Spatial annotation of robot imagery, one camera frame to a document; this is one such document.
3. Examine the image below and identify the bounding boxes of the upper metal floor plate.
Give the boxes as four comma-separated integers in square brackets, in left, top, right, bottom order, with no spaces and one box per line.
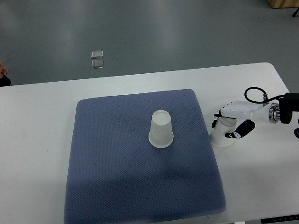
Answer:
[91,50,103,59]

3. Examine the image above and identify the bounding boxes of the wooden box corner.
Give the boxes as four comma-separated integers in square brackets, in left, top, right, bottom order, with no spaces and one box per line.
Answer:
[267,0,299,9]

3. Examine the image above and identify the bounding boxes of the black tripod leg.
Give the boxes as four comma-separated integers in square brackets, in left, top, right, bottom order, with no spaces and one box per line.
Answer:
[292,8,299,17]

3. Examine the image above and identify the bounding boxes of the black table control panel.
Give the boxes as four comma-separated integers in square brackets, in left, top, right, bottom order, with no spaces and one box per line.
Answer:
[261,214,299,224]

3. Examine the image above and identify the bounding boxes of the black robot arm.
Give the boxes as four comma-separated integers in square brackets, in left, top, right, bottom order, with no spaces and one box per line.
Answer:
[269,93,299,124]

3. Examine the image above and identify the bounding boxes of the white paper cup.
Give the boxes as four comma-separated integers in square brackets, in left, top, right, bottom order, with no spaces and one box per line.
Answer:
[209,117,237,147]
[148,110,174,148]

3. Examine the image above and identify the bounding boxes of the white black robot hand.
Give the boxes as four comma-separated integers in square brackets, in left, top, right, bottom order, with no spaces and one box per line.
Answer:
[212,101,272,139]

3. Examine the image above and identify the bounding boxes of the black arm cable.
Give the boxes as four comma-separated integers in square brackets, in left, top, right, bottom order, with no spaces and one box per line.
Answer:
[244,87,286,105]

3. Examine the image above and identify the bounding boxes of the blue grey fabric cushion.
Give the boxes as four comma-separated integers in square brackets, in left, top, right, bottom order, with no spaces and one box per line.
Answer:
[64,89,226,224]

